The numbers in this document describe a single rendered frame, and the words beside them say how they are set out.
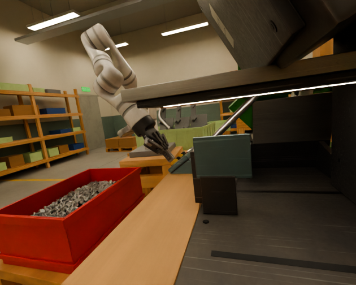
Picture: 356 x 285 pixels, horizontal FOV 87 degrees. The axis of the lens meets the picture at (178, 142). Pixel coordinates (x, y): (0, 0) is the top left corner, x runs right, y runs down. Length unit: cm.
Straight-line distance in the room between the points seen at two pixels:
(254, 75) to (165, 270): 26
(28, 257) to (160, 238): 32
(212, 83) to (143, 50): 859
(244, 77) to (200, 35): 798
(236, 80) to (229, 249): 22
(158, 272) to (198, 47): 799
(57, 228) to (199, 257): 28
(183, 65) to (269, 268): 794
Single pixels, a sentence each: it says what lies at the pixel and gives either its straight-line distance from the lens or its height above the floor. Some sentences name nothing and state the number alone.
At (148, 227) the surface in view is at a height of 90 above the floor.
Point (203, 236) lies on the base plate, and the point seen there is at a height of 90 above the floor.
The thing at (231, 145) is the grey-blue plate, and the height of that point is 102.
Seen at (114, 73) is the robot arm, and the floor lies 123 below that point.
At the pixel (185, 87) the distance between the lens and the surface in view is 26.
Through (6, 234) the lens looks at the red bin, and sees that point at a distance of 57.
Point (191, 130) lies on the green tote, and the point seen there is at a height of 94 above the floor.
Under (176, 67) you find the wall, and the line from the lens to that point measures 815.
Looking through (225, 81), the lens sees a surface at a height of 112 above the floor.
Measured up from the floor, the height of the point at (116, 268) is 90.
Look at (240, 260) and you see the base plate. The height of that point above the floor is 90.
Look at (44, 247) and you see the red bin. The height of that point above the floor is 85.
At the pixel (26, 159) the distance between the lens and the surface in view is 607.
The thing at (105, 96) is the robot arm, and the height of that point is 116.
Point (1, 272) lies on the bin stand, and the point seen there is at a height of 80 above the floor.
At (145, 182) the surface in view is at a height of 71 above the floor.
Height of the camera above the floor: 109
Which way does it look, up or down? 9 degrees down
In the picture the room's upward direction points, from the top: 7 degrees counter-clockwise
